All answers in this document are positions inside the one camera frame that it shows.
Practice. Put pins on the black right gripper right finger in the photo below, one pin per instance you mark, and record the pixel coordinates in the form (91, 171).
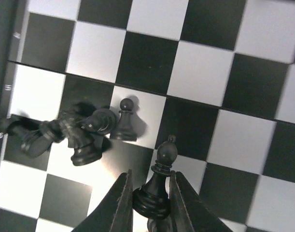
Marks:
(187, 211)

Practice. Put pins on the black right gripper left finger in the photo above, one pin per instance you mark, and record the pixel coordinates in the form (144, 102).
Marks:
(114, 213)

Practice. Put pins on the black bishop piece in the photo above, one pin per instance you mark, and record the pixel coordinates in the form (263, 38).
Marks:
(151, 199)

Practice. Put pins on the black pawn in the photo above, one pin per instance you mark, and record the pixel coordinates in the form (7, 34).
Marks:
(124, 130)

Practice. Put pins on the black and white chessboard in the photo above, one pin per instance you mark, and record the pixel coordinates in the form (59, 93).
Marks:
(217, 74)

